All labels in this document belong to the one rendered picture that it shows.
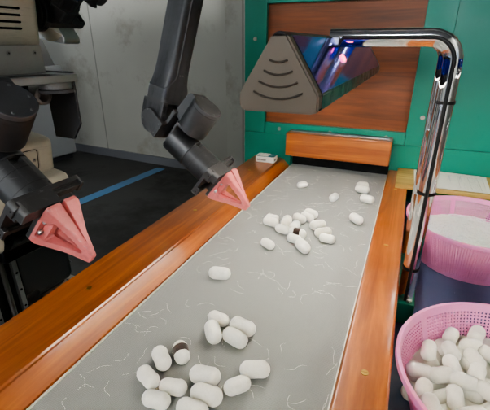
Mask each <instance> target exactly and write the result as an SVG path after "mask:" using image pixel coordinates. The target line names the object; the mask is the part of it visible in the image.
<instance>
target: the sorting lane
mask: <svg viewBox="0 0 490 410"><path fill-rule="evenodd" d="M386 179H387V178H386V177H375V176H367V175H361V174H354V173H347V172H334V171H327V170H321V169H314V168H301V167H294V166H291V165H290V166H289V167H288V168H287V169H285V170H284V171H283V172H282V173H281V174H280V175H279V176H278V177H277V178H276V179H275V180H273V181H272V182H271V183H270V184H269V185H268V186H267V187H266V188H265V189H264V190H262V191H261V192H260V193H259V194H258V195H257V196H256V197H255V198H254V199H253V200H252V201H251V202H250V207H249V208H248V209H247V210H246V211H245V210H241V211H240V212H239V213H238V214H237V215H236V216H235V217H234V218H233V219H232V220H230V221H229V222H228V223H227V224H226V225H225V226H224V227H223V228H222V229H221V230H219V231H218V232H217V233H216V234H215V235H214V236H213V237H212V238H211V239H210V240H209V241H207V242H206V243H205V244H204V245H203V246H202V247H201V248H200V249H199V250H198V251H196V252H195V253H194V254H193V255H192V256H191V257H190V258H189V259H188V260H187V261H186V262H185V263H184V264H183V265H182V266H181V267H180V268H179V269H178V270H177V271H175V272H174V273H173V274H172V275H171V276H170V277H169V278H168V279H167V280H166V281H164V282H163V283H162V284H161V285H160V286H159V287H158V288H157V289H156V290H155V291H153V292H152V293H151V294H150V295H149V296H148V297H147V298H146V299H145V300H144V301H143V302H141V303H140V304H139V305H138V306H137V307H136V308H135V309H134V310H133V311H132V312H131V313H130V314H128V316H127V317H126V318H125V319H124V320H123V321H122V322H120V323H119V324H118V325H117V326H116V327H115V328H114V329H113V330H112V331H111V332H109V333H108V334H107V335H106V336H105V337H104V338H103V339H102V340H101V341H100V342H98V343H97V344H96V345H95V346H94V347H93V348H92V349H91V350H90V351H89V352H87V353H86V354H85V355H84V356H83V357H82V358H81V359H80V360H79V361H78V362H77V363H75V364H74V365H73V366H72V367H71V368H70V369H69V370H68V371H67V372H66V373H65V374H64V375H63V376H62V377H61V378H60V379H59V380H58V381H57V382H56V383H54V384H53V385H52V386H51V387H50V388H49V389H48V390H47V391H46V392H45V393H43V394H42V395H41V396H40V397H39V398H38V399H37V400H36V401H35V402H34V403H32V404H31V405H30V406H29V407H28V408H27V409H26V410H156V409H154V408H148V407H145V406H144V405H143V404H142V394H143V393H144V392H145V391H146V390H147V388H146V387H145V386H144V385H143V384H142V383H141V382H140V381H139V380H138V378H137V371H138V368H139V367H140V366H142V365H144V364H148V365H150V366H151V367H152V369H153V370H154V371H155V372H156V373H157V374H158V375H159V376H160V381H161V380H162V379H164V378H166V377H171V378H178V379H183V380H184V381H185V382H186V384H187V391H186V393H185V394H184V395H183V396H181V397H176V396H171V395H170V397H171V404H170V405H169V407H168V408H167V409H166V410H176V405H177V402H178V400H179V399H181V398H183V397H190V389H191V387H192V386H193V385H194V384H195V383H193V382H192V381H191V380H190V375H189V374H190V369H191V368H192V367H193V366H194V365H196V364H202V365H207V366H212V367H216V368H217V369H218V370H219V371H220V373H221V380H220V382H219V383H218V384H217V385H216V386H218V387H219V388H220V389H221V391H222V394H223V399H222V401H221V403H220V404H219V405H218V406H217V407H214V408H212V407H208V410H329V408H330V402H331V399H332V395H333V392H334V388H335V383H336V379H337V376H338V372H339V366H340V363H341V360H342V356H343V350H344V347H345V343H346V340H347V336H348V331H349V327H350V324H351V320H352V314H353V310H354V307H355V303H356V300H357V294H358V290H359V287H360V284H361V278H362V274H363V271H364V267H365V262H366V258H367V255H368V251H369V248H370V242H371V238H372V235H373V232H374V226H375V222H376V219H377V215H378V210H379V206H380V203H381V199H382V196H383V190H384V186H385V183H386ZM300 181H306V182H307V183H308V185H307V187H305V188H298V187H297V183H298V182H300ZM359 181H365V182H368V184H369V188H370V192H369V193H368V194H367V195H370V196H373V197H374V202H373V203H372V204H368V203H363V202H362V201H361V200H360V196H361V195H362V193H357V192H356V191H355V187H356V186H357V182H359ZM333 193H337V194H338V195H339V198H338V199H337V200H336V201H334V202H331V201H330V200H329V197H330V196H331V195H332V194H333ZM307 208H310V209H313V210H315V211H317V213H318V217H317V218H315V219H313V220H324V221H325V222H326V227H329V228H331V230H332V234H331V235H333V236H335V242H334V243H332V244H329V243H326V242H321V241H320V240H319V238H318V237H316V236H315V233H314V232H315V230H312V229H310V227H309V224H310V222H307V221H306V222H305V223H304V224H300V227H299V228H300V229H304V230H305V232H306V234H307V235H306V237H305V238H304V240H305V241H306V242H307V243H308V244H309V245H310V247H311V250H310V252H309V253H307V254H303V253H301V252H300V251H299V250H298V249H297V248H296V247H295V244H294V243H293V242H288V241H287V235H288V234H283V233H278V232H277V231H276V230H275V227H271V226H268V225H265V224H264V222H263V219H264V218H265V217H266V215H267V214H269V213H270V214H274V215H277V216H279V219H280V220H279V224H281V221H282V218H283V217H284V216H285V215H289V216H291V218H292V221H294V220H293V215H294V214H295V213H297V212H298V213H299V214H301V213H302V212H304V210H305V209H307ZM353 212H355V213H356V214H358V215H359V216H362V218H363V223H362V224H361V225H356V224H355V223H353V222H352V221H350V220H349V215H350V214H351V213H353ZM262 238H268V239H270V240H272V241H273V242H274V244H275V247H274V249H273V250H268V249H267V248H265V247H263V246H262V245H261V244H260V241H261V239H262ZM213 266H217V267H226V268H228V269H229V270H230V272H231V275H230V278H229V279H227V280H217V279H212V278H210V276H209V275H208V271H209V269H210V268H211V267H213ZM213 310H216V311H219V312H222V313H225V314H226V315H227V316H228V317H229V319H230V321H231V319H232V318H233V317H235V316H241V317H242V318H244V319H246V320H249V321H252V322H253V323H254V324H255V326H256V332H255V333H254V334H253V335H252V336H251V337H247V338H248V343H247V345H246V346H245V347H244V348H243V349H238V348H236V347H233V346H231V345H230V344H229V343H227V342H226V341H225V340H224V339H223V337H222V338H221V341H220V342H219V343H218V344H211V343H209V342H208V340H207V339H206V335H205V331H204V325H205V323H206V322H207V321H208V314H209V312H210V311H213ZM229 326H230V322H229V324H228V325H227V326H224V327H221V326H220V328H221V333H223V330H224V329H225V328H226V327H229ZM178 340H183V341H185V342H186V343H187V345H188V347H189V351H190V359H189V361H188V362H187V363H186V364H178V363H177V362H176V361H175V359H174V357H173V344H174V343H175V342H176V341H178ZM159 345H162V346H165V347H166V348H167V350H168V354H169V356H170V357H171V360H172V363H171V366H170V368H169V369H168V370H166V371H159V370H158V369H157V368H156V366H155V362H154V360H153V359H152V356H151V353H152V350H153V349H154V348H155V347H156V346H159ZM245 360H265V361H266V362H268V364H269V366H270V373H269V376H268V377H266V378H256V379H250V380H251V386H250V389H249V390H248V391H246V392H243V393H242V394H239V395H235V396H228V395H226V394H225V392H224V389H223V386H224V384H225V382H226V381H227V380H228V379H230V378H232V377H237V376H238V375H241V374H240V372H239V368H240V365H241V363H242V362H243V361H245Z"/></svg>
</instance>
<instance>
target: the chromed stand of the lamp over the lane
mask: <svg viewBox="0 0 490 410"><path fill-rule="evenodd" d="M330 36H331V37H333V38H334V39H335V42H336V44H337V46H340V47H431V48H433V49H435V50H436V52H437V54H438V60H437V65H436V70H435V77H434V82H433V86H432V91H431V99H430V103H429V108H428V113H427V120H426V125H425V129H424V134H423V139H422V146H421V150H420V155H419V160H418V168H417V172H416V177H415V181H414V186H413V193H412V198H411V203H410V207H409V215H408V220H407V224H406V229H405V236H404V241H403V246H402V252H401V262H400V280H399V290H398V299H397V309H396V322H400V323H403V324H404V323H405V322H406V321H407V320H408V319H409V318H410V317H411V316H412V315H413V310H414V300H415V286H416V281H417V277H418V272H419V270H420V267H419V266H420V263H421V258H422V252H423V247H424V243H425V240H426V235H427V229H428V225H429V220H430V217H431V209H432V206H433V202H434V197H435V195H436V186H437V183H438V179H439V174H440V168H441V164H442V160H443V156H444V149H445V145H446V141H447V137H448V131H449V126H450V122H451V119H452V114H453V108H454V105H455V104H456V101H455V99H456V96H457V88H458V85H459V81H460V76H461V73H462V65H463V61H464V50H463V47H462V43H461V42H460V40H459V39H458V37H457V36H456V35H455V34H454V33H452V32H450V31H449V30H447V29H445V28H438V27H412V28H332V29H331V30H330Z"/></svg>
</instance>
